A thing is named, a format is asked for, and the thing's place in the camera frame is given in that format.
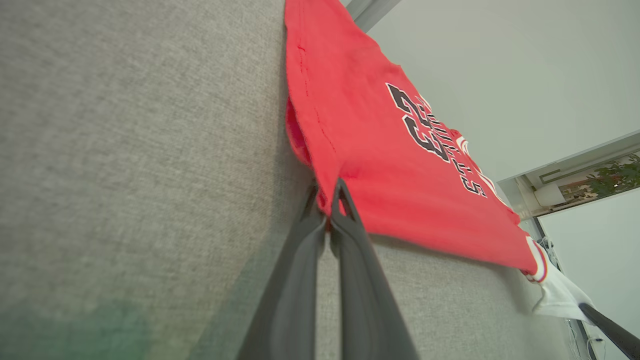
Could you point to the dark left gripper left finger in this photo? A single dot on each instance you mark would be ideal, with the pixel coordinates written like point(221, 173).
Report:
point(290, 300)

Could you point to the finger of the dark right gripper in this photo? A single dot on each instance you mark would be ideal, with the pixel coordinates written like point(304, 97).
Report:
point(612, 330)

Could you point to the red jersey white trim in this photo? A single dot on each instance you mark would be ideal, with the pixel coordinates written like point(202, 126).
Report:
point(360, 140)

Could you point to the green potted plant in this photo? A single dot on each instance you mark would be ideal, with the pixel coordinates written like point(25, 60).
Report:
point(617, 177)

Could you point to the white round bin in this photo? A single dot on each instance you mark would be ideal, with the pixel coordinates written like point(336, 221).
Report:
point(549, 195)

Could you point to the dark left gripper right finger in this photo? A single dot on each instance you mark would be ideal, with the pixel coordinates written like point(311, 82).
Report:
point(367, 300)

